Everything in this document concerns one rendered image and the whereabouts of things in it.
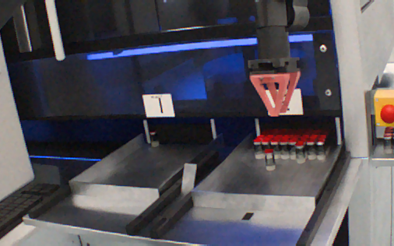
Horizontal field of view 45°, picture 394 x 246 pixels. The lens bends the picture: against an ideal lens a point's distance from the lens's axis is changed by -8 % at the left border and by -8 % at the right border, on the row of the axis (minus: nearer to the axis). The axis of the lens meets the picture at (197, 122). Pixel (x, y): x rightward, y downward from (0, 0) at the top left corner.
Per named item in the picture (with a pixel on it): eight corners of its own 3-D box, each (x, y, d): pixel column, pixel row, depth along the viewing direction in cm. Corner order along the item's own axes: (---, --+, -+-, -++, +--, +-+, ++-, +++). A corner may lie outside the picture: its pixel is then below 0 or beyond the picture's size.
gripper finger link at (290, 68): (303, 111, 91) (299, 60, 90) (292, 116, 85) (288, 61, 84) (269, 112, 95) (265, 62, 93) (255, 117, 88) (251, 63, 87)
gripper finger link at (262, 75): (300, 112, 90) (297, 60, 89) (289, 117, 84) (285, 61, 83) (265, 113, 93) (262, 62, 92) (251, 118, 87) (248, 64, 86)
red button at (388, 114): (381, 119, 106) (381, 102, 104) (399, 119, 104) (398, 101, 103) (380, 124, 102) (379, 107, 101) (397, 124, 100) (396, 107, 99)
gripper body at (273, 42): (300, 67, 91) (297, 27, 90) (283, 69, 82) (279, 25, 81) (268, 68, 94) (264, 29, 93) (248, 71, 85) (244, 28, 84)
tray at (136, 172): (143, 144, 148) (141, 132, 147) (224, 145, 136) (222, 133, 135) (72, 194, 119) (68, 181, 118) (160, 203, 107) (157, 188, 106)
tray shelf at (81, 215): (131, 149, 151) (130, 144, 150) (367, 152, 118) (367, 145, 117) (23, 224, 111) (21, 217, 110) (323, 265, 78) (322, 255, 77)
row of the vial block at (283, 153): (257, 156, 124) (255, 138, 123) (326, 156, 115) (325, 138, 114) (254, 159, 122) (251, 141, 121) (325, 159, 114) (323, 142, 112)
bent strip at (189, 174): (189, 187, 113) (184, 163, 111) (201, 188, 112) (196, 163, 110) (156, 216, 101) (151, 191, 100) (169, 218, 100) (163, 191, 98)
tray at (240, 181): (252, 145, 132) (250, 132, 131) (348, 145, 119) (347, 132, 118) (193, 206, 103) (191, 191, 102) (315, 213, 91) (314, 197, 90)
